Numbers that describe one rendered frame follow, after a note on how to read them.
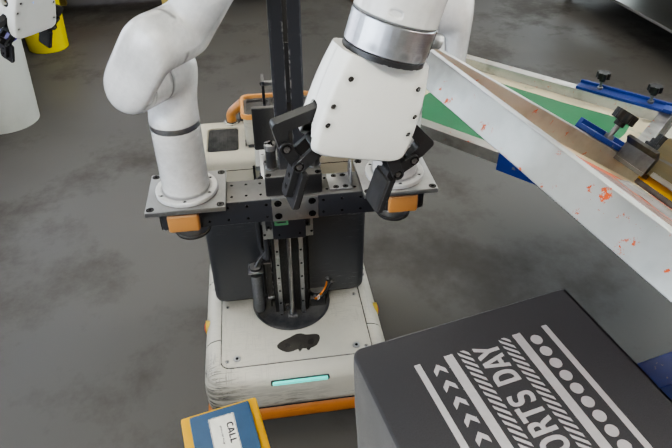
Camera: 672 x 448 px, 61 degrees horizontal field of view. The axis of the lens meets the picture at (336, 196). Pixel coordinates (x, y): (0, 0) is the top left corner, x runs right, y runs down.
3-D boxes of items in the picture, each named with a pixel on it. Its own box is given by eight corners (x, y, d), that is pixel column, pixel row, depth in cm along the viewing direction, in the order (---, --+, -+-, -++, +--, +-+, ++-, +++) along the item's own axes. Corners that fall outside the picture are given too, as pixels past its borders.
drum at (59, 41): (31, 40, 504) (9, -29, 470) (77, 38, 509) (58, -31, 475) (19, 56, 475) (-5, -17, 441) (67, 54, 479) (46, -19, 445)
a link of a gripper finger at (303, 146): (342, 109, 54) (330, 159, 56) (294, 106, 52) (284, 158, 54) (353, 123, 52) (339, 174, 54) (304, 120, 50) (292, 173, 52)
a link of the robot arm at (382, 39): (425, 14, 54) (415, 42, 55) (340, -5, 50) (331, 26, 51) (466, 41, 48) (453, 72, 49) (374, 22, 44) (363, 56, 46)
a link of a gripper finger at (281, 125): (355, 96, 52) (341, 149, 55) (274, 90, 49) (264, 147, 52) (360, 101, 52) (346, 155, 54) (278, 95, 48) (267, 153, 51)
